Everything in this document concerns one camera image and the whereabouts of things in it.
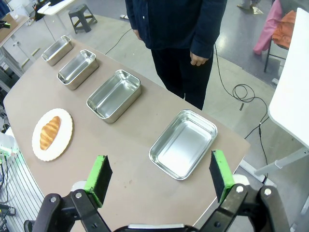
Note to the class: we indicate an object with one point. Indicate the green-padded right gripper right finger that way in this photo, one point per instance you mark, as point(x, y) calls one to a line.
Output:
point(223, 176)

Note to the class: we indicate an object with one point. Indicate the green-padded right gripper left finger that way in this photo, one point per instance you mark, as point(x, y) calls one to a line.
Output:
point(96, 180)

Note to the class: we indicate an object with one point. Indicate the croissant bread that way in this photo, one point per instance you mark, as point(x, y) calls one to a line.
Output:
point(49, 132)

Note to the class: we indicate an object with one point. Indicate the medium rectangular steel container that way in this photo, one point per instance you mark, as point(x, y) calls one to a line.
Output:
point(114, 95)

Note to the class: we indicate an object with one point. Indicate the deep narrow steel container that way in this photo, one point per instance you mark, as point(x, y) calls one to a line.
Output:
point(78, 69)

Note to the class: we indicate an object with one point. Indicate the small narrow steel container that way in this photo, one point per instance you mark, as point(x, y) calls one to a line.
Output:
point(57, 50)

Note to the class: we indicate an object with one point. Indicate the person's left hand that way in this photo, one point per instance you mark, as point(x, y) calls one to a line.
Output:
point(199, 59)

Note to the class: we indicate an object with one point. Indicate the person's right hand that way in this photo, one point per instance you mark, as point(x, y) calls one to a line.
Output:
point(136, 33)

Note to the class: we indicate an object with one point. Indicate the large shallow steel tray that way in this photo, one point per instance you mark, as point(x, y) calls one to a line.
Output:
point(183, 144)

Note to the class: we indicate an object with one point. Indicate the white scalloped round plate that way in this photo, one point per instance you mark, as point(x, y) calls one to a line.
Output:
point(52, 134)

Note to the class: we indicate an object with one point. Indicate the white side table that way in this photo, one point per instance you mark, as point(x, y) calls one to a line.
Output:
point(289, 96)

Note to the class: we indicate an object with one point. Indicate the person in dark clothes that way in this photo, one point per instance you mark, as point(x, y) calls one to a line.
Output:
point(178, 36)

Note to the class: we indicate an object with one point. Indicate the pink garment on chair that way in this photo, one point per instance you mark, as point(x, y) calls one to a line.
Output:
point(269, 29)

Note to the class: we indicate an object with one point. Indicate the orange cloth on chair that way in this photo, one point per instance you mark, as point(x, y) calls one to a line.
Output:
point(283, 30)

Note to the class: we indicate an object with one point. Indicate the grey plastic stool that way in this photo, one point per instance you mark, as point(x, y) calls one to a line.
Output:
point(81, 19)

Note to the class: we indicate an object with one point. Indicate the white desk in background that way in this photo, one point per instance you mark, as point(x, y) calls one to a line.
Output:
point(54, 6)

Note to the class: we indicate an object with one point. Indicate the black metal chair frame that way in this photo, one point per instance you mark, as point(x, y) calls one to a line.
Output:
point(271, 52)

